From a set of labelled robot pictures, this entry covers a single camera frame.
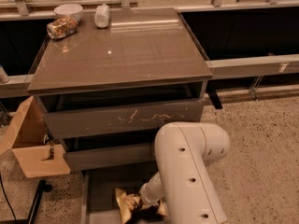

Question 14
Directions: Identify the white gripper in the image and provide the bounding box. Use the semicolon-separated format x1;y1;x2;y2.
139;173;164;206

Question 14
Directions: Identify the brown chip bag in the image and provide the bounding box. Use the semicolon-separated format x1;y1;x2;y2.
115;189;167;224

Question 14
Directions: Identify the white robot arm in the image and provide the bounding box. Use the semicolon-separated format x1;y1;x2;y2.
140;122;230;224

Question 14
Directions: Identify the bottom drawer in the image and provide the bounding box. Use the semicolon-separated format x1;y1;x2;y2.
80;161;157;224

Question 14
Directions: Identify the drawer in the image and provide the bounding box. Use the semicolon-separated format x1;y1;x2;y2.
80;161;157;224
64;139;154;171
44;99;204;139

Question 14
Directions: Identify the middle drawer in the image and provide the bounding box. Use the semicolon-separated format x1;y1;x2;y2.
64;139;154;171

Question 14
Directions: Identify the top drawer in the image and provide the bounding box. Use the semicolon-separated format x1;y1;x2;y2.
44;99;204;139

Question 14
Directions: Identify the grey drawer cabinet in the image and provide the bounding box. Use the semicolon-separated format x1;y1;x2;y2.
27;7;214;224

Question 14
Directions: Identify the black stand base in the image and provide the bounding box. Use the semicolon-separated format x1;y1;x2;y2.
0;180;52;224

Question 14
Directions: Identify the open cardboard box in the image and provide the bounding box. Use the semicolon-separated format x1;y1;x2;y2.
0;97;70;178

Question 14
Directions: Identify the white cup at left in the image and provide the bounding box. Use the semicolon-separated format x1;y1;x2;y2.
0;65;9;84

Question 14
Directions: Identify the white bowl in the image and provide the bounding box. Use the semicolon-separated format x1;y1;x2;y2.
54;4;83;22

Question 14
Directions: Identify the black cable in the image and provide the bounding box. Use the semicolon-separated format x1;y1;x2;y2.
0;170;19;222

